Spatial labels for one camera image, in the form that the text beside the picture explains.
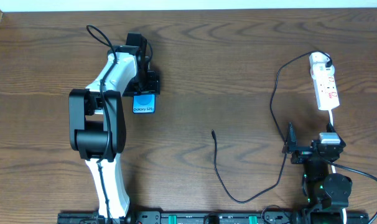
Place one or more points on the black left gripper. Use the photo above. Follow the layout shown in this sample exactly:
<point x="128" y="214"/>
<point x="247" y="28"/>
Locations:
<point x="152" y="82"/>

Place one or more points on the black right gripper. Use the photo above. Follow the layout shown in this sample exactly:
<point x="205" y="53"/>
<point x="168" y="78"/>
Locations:
<point x="303" y="149"/>

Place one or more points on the blue Galaxy smartphone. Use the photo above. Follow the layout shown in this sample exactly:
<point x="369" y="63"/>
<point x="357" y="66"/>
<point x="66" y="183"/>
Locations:
<point x="144" y="104"/>

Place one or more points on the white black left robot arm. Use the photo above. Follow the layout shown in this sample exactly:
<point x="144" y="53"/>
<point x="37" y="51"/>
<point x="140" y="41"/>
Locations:
<point x="97" y="124"/>

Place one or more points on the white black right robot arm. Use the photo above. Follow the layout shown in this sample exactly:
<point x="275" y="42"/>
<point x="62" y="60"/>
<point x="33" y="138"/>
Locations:
<point x="327" y="192"/>

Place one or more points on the white charger plug adapter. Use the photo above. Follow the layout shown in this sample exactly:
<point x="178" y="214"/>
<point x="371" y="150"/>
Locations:
<point x="321" y="65"/>

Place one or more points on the white power strip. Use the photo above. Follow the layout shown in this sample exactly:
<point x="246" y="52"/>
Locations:
<point x="326" y="93"/>

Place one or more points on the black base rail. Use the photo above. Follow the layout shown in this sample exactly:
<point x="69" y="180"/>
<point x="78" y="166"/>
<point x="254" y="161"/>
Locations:
<point x="155" y="217"/>

